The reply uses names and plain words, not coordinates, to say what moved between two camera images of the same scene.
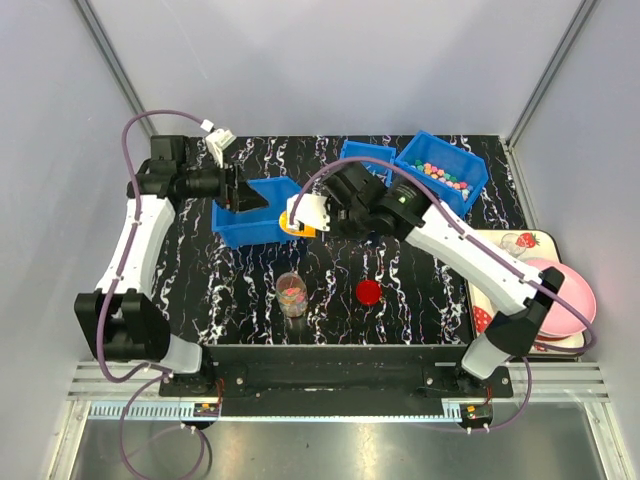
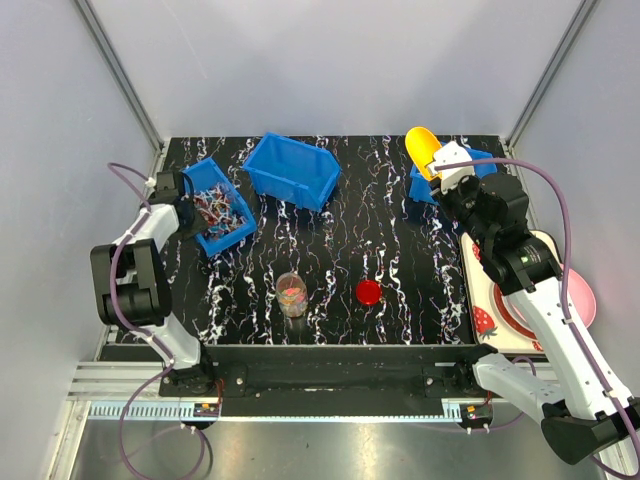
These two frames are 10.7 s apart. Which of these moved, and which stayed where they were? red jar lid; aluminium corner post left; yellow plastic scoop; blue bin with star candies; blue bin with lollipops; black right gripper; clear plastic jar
Moved: blue bin with lollipops; yellow plastic scoop; black right gripper; blue bin with star candies
Stayed: red jar lid; clear plastic jar; aluminium corner post left
